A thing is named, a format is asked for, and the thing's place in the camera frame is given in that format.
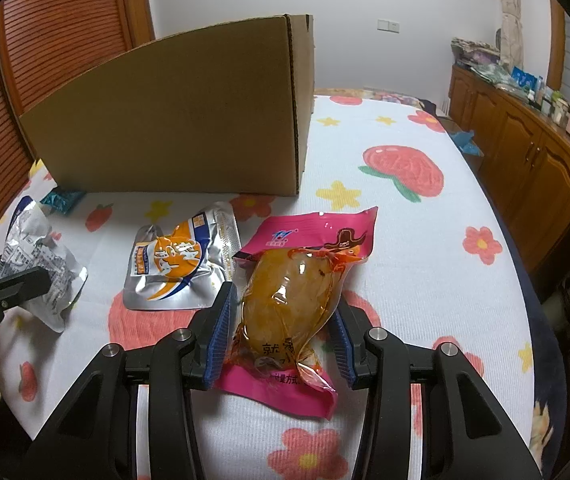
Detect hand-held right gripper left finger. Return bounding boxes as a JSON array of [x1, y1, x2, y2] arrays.
[[29, 280, 240, 480]]

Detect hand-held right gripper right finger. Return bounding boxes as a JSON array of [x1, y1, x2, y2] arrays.
[[327, 295, 541, 480]]

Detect silver grey printed snack packet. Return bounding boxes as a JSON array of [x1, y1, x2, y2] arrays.
[[0, 199, 89, 333]]

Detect pink chicken snack packet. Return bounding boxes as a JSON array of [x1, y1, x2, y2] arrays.
[[214, 206, 379, 421]]

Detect brown cardboard box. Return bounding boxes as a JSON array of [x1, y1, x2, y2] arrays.
[[19, 13, 316, 197]]

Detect silver orange blue snack packet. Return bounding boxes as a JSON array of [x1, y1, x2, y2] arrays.
[[123, 201, 242, 311]]

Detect teal snack packet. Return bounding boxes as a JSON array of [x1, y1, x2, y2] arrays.
[[40, 187, 87, 217]]

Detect white floral blanket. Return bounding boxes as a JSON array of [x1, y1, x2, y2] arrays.
[[0, 92, 536, 480]]

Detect wooden louvered wardrobe door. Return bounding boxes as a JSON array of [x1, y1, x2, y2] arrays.
[[0, 0, 156, 246]]

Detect long wooden cabinet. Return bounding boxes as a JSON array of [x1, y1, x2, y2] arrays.
[[448, 62, 570, 311]]

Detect green floral cloth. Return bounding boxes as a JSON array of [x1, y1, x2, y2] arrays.
[[475, 62, 516, 88]]

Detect group of small bottles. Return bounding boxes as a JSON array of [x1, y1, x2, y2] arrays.
[[530, 77, 570, 123]]

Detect stack of folded cloths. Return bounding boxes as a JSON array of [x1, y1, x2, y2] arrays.
[[451, 36, 501, 68]]

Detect beige curtain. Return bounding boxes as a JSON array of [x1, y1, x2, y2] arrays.
[[485, 0, 523, 68]]

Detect wooden window frame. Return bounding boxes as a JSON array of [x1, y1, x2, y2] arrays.
[[548, 0, 566, 93]]

